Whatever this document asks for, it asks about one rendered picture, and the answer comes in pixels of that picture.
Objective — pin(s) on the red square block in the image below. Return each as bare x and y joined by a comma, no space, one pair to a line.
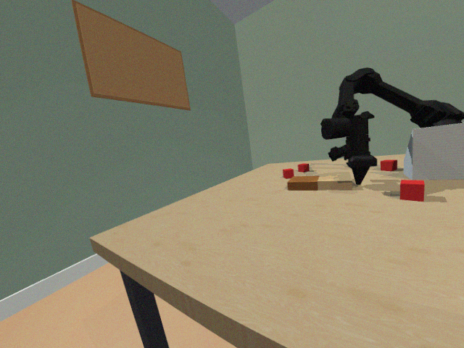
288,173
412,190
389,165
303,168

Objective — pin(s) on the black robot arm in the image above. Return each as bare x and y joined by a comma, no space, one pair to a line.
365,81

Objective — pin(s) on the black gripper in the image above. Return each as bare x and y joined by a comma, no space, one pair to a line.
361,160

